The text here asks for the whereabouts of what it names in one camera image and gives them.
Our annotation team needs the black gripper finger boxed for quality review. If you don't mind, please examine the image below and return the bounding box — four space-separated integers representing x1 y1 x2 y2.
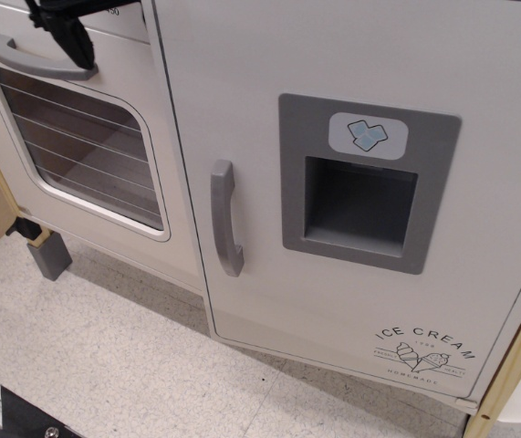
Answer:
26 0 139 70

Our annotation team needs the grey fridge door handle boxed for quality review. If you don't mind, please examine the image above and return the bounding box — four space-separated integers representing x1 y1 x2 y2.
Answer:
210 159 245 277

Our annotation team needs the white toy fridge door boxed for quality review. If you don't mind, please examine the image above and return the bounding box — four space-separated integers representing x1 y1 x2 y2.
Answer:
155 1 521 411

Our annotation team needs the white toy oven door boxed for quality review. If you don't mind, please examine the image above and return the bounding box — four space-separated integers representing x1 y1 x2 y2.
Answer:
0 1 204 293

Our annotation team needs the grey kitchen leg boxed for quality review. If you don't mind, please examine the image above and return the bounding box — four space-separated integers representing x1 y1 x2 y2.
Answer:
27 233 72 281

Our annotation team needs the grey ice dispenser panel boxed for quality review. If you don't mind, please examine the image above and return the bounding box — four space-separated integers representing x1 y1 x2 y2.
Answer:
278 93 462 275

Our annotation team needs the grey oven door handle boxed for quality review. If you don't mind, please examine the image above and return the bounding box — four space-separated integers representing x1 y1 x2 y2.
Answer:
0 34 99 81

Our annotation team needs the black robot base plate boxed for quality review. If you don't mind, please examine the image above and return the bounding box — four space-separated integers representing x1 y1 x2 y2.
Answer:
1 386 83 438

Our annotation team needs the wooden kitchen side post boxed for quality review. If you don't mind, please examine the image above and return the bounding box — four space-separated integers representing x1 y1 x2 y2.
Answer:
463 327 521 437

